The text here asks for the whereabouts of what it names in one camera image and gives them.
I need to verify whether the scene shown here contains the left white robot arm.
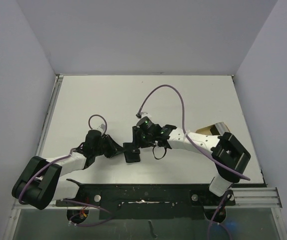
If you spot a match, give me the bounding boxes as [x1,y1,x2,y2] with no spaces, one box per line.
[11,130,125,210]

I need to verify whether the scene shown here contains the purple cable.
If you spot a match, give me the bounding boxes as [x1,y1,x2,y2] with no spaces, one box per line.
[135,84,251,181]
[18,114,113,228]

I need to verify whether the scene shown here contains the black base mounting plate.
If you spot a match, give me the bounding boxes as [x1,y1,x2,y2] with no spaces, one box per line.
[55,184,221,220]

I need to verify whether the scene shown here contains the aluminium rail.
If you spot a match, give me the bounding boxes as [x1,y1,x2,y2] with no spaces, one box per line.
[232,187,283,208]
[35,74,64,156]

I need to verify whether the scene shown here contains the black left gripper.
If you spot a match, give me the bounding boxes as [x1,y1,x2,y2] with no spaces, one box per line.
[93,134,126,159]

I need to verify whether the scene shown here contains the beige card tray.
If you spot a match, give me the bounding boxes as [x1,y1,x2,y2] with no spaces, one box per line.
[195,124,220,136]

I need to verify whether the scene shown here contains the black leather card holder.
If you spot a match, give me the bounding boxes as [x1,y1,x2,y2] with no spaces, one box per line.
[123,142,141,164]

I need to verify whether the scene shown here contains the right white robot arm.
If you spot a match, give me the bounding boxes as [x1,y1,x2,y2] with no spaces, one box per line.
[133,116,251,205]

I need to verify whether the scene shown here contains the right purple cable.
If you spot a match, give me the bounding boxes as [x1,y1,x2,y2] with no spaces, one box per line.
[135,84,251,181]

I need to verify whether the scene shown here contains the left aluminium rail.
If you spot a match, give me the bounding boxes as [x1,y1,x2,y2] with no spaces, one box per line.
[35,74,64,156]

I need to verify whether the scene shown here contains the right aluminium rail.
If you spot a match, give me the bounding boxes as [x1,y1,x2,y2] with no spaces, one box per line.
[232,187,283,208]

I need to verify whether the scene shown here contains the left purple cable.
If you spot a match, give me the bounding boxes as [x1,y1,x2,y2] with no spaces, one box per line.
[18,114,113,228]

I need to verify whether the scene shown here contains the black looped wrist cable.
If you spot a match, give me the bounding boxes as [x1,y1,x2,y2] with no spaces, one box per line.
[152,144,171,161]

